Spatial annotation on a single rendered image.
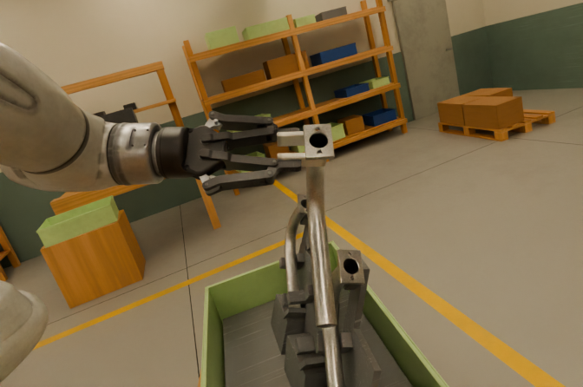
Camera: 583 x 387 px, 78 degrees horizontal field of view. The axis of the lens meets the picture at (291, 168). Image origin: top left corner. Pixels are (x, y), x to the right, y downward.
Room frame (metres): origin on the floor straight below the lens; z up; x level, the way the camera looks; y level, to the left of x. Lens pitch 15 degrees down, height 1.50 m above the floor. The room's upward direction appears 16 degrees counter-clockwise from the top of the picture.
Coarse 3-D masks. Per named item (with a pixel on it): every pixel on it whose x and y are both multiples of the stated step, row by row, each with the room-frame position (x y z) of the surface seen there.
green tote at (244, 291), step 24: (336, 264) 1.03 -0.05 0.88; (216, 288) 0.98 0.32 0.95; (240, 288) 0.99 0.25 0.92; (264, 288) 0.99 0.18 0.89; (216, 312) 0.95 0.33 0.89; (384, 312) 0.66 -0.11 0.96; (216, 336) 0.84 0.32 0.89; (384, 336) 0.70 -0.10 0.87; (408, 336) 0.58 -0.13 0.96; (216, 360) 0.75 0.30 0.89; (408, 360) 0.58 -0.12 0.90; (216, 384) 0.67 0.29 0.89; (432, 384) 0.49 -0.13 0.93
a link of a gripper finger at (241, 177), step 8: (216, 176) 0.48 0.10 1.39; (224, 176) 0.48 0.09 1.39; (232, 176) 0.48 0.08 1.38; (240, 176) 0.48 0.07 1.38; (248, 176) 0.48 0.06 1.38; (256, 176) 0.48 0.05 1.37; (264, 176) 0.48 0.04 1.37; (272, 176) 0.48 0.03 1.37; (208, 184) 0.48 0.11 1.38; (216, 184) 0.48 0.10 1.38; (224, 184) 0.48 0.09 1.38; (232, 184) 0.48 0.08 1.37; (240, 184) 0.49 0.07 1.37; (248, 184) 0.49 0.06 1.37; (256, 184) 0.49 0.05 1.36; (264, 184) 0.49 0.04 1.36; (216, 192) 0.49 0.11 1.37
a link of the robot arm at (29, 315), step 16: (0, 288) 0.80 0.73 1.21; (0, 304) 0.77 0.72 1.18; (16, 304) 0.80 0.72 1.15; (32, 304) 0.84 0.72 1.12; (0, 320) 0.75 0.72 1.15; (16, 320) 0.78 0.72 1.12; (32, 320) 0.81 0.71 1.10; (0, 336) 0.74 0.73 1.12; (16, 336) 0.76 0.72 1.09; (32, 336) 0.80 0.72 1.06; (0, 352) 0.72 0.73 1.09; (16, 352) 0.75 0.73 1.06; (0, 368) 0.71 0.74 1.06
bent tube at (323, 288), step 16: (304, 128) 0.52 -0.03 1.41; (320, 128) 0.51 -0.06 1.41; (320, 144) 0.53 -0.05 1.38; (320, 176) 0.55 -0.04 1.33; (320, 192) 0.56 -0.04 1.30; (320, 208) 0.56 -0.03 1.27; (320, 224) 0.54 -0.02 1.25; (320, 240) 0.52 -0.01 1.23; (320, 256) 0.50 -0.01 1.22; (320, 272) 0.49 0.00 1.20; (320, 288) 0.47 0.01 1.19; (320, 304) 0.45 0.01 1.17; (320, 320) 0.44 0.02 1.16; (336, 320) 0.44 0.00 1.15
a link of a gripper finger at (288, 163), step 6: (282, 162) 0.50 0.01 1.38; (288, 162) 0.50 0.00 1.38; (294, 162) 0.50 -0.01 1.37; (300, 162) 0.50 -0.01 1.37; (270, 168) 0.49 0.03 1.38; (276, 168) 0.49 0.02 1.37; (282, 168) 0.50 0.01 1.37; (288, 168) 0.50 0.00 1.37; (294, 168) 0.50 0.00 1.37; (300, 168) 0.50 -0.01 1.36; (276, 174) 0.50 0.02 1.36; (270, 180) 0.49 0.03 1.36
